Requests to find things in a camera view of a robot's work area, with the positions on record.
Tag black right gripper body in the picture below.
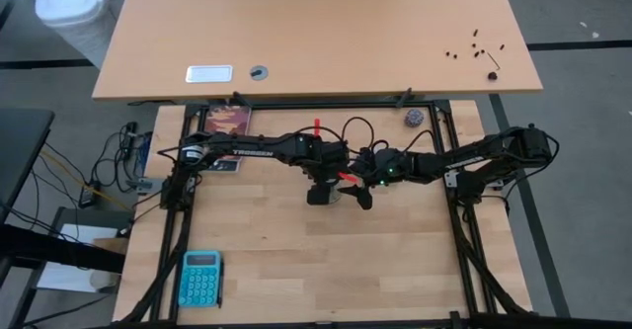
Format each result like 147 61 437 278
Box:
357 148 414 188

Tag purple white patterned ball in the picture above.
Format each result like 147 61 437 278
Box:
404 109 426 128

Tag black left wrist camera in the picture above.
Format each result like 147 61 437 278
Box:
306 185 333 206

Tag grey metal bracket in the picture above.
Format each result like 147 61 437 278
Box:
126 177 167 196

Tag black power strip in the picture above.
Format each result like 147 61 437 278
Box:
122 121 140 160

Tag beige wooden desk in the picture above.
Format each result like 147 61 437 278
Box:
92 0 544 102

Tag black desk clamp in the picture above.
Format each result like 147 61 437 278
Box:
394 87 414 110
230 90 254 109

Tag black support beam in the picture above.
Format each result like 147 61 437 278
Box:
0 223 125 275

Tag black pen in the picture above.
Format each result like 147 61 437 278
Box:
216 258 225 309

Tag landscape picture book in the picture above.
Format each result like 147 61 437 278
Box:
202 104 253 174

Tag black side table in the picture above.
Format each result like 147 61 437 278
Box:
0 107 55 224

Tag yellow floor cable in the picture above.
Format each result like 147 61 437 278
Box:
39 149 134 212

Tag black aluminium table frame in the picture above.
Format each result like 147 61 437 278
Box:
98 99 632 329

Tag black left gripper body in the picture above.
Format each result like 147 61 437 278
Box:
306 160 347 188

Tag teal desk calculator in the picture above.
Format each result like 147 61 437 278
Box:
177 250 223 309

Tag white paper sheet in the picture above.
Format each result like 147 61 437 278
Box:
37 222 122 293

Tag black power adapter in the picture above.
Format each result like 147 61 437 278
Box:
78 180 103 209

